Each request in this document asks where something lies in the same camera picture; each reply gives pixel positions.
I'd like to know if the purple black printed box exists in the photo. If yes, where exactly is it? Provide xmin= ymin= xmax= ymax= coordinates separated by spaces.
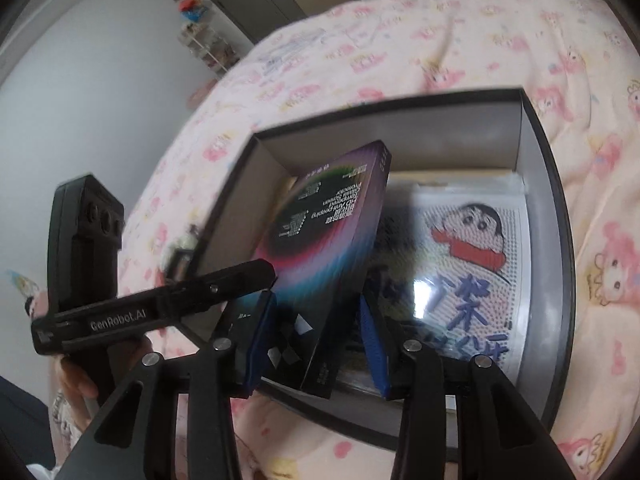
xmin=233 ymin=140 xmax=390 ymax=398

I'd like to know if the person's left hand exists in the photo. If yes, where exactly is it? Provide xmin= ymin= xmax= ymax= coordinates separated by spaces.
xmin=49 ymin=334 xmax=154 ymax=436

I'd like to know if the cartoon boy bead picture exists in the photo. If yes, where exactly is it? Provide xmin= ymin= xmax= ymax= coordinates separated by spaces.
xmin=364 ymin=180 xmax=532 ymax=380

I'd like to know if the shelf with small items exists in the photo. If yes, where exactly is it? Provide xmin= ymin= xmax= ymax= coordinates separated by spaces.
xmin=174 ymin=0 xmax=240 ymax=78

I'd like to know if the black open storage box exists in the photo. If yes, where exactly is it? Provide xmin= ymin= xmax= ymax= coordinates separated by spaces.
xmin=186 ymin=88 xmax=576 ymax=427

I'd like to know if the pink cartoon blanket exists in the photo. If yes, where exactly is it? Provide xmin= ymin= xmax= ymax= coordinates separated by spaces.
xmin=118 ymin=0 xmax=639 ymax=479

